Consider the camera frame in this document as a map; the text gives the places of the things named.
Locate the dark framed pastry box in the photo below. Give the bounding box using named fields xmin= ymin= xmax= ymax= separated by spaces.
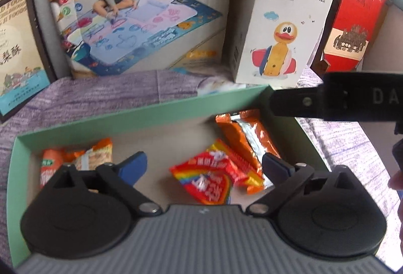
xmin=0 ymin=0 xmax=58 ymax=124

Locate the red rainbow snack packet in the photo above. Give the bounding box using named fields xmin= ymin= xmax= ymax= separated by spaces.
xmin=169 ymin=158 xmax=234 ymax=206

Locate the orange noodle print snack packet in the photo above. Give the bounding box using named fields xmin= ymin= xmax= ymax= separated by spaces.
xmin=68 ymin=137 xmax=114 ymax=169

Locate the green cardboard box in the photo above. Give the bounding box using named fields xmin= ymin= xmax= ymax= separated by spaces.
xmin=6 ymin=85 xmax=331 ymax=272

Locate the red gift box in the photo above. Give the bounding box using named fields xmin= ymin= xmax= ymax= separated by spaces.
xmin=310 ymin=0 xmax=395 ymax=74

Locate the drawing mat toy box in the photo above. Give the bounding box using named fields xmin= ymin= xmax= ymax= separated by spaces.
xmin=45 ymin=0 xmax=236 ymax=80

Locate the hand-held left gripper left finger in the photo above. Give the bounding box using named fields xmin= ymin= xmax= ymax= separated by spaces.
xmin=39 ymin=151 xmax=161 ymax=218

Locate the person's right hand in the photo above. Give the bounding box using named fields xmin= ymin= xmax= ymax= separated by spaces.
xmin=389 ymin=173 xmax=403 ymax=249

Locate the white duck toy box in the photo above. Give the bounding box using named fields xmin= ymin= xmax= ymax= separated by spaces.
xmin=231 ymin=0 xmax=339 ymax=89

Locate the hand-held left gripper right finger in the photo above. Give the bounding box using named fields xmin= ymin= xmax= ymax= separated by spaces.
xmin=246 ymin=152 xmax=368 ymax=218

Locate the red yellow snack packet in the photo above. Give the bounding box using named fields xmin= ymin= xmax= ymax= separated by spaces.
xmin=210 ymin=139 xmax=265 ymax=196

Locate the orange silver snack packet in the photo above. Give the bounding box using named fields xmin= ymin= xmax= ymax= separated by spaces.
xmin=215 ymin=110 xmax=281 ymax=189

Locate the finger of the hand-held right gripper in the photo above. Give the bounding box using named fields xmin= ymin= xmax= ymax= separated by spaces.
xmin=270 ymin=87 xmax=325 ymax=119

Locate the orange green label snack packet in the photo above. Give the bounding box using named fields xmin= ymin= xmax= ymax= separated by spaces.
xmin=39 ymin=148 xmax=85 ymax=190

